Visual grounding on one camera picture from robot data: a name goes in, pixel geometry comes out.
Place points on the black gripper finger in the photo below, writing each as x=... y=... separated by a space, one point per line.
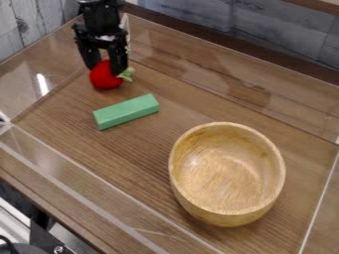
x=89 y=53
x=117 y=57

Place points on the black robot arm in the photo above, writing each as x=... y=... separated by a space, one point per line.
x=99 y=33

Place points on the red plush fruit green leaf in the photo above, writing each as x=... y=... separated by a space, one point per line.
x=103 y=79

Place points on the wooden bowl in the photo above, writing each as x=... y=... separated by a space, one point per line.
x=227 y=173

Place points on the green rectangular block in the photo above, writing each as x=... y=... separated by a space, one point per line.
x=125 y=111

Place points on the black metal bracket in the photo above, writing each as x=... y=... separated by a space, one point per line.
x=45 y=241

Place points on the clear acrylic tray enclosure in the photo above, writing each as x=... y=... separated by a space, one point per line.
x=100 y=180

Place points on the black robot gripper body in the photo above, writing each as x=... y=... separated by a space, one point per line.
x=104 y=40

